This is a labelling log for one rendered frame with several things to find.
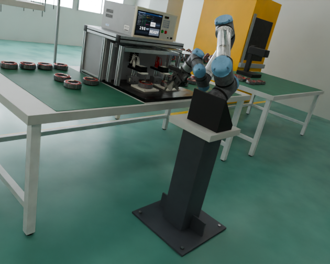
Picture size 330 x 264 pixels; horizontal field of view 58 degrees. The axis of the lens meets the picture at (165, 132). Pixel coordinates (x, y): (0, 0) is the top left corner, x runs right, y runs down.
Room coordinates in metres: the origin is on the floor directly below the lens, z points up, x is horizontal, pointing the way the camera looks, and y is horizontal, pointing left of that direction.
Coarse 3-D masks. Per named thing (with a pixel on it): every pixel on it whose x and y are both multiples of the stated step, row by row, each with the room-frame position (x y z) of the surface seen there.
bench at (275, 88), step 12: (240, 84) 3.49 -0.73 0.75; (276, 84) 4.15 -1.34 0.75; (288, 84) 4.43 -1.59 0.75; (300, 84) 4.74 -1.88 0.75; (252, 96) 5.22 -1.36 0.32; (264, 96) 3.26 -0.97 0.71; (276, 96) 3.24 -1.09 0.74; (288, 96) 3.52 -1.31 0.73; (300, 96) 3.85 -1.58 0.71; (228, 108) 4.63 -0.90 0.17; (264, 108) 3.27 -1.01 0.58; (312, 108) 4.59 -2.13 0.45; (264, 120) 3.25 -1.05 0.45; (252, 144) 3.27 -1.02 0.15
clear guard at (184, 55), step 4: (164, 48) 2.41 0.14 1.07; (168, 48) 2.47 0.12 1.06; (172, 48) 2.55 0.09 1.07; (176, 52) 2.30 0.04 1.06; (180, 52) 2.35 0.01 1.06; (184, 52) 2.42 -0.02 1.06; (188, 52) 2.48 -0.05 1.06; (180, 56) 2.27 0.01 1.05; (184, 56) 2.31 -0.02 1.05; (188, 56) 2.34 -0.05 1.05; (184, 60) 2.27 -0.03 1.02
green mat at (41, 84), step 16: (16, 80) 1.77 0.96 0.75; (32, 80) 1.85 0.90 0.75; (48, 80) 1.93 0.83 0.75; (80, 80) 2.11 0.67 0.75; (48, 96) 1.60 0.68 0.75; (64, 96) 1.66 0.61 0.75; (80, 96) 1.73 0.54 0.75; (96, 96) 1.80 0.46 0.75; (112, 96) 1.87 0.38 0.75; (128, 96) 1.96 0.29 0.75
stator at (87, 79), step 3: (84, 78) 2.04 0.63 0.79; (87, 78) 2.09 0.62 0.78; (90, 78) 2.10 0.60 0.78; (93, 78) 2.11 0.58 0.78; (84, 81) 2.03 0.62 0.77; (87, 81) 2.02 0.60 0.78; (90, 81) 2.02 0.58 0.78; (93, 81) 2.03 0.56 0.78; (96, 81) 2.05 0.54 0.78; (87, 84) 2.03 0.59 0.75; (90, 84) 2.03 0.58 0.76; (93, 84) 2.03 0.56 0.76; (96, 84) 2.05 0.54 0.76
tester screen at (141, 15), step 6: (138, 12) 2.23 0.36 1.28; (144, 12) 2.27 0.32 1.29; (138, 18) 2.23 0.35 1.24; (144, 18) 2.28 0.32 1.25; (150, 18) 2.32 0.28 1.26; (156, 18) 2.37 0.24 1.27; (138, 24) 2.24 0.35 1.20; (144, 24) 2.28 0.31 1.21; (144, 30) 2.29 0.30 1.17; (156, 36) 2.40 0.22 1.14
